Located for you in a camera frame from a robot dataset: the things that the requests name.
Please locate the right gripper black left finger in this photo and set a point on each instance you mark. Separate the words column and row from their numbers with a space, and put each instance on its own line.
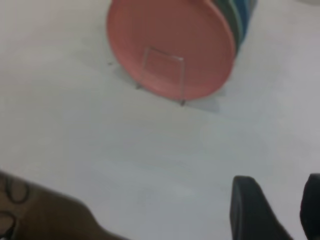
column 252, row 215

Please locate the blue round plate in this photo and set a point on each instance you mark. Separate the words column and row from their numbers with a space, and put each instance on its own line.
column 246, row 17

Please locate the green round plate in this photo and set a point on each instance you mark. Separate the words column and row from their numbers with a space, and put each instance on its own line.
column 228, row 15

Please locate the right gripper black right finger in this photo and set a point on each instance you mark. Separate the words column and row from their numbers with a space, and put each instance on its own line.
column 312, row 210

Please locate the pink round plate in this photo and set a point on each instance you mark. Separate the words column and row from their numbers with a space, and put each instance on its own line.
column 170, row 32

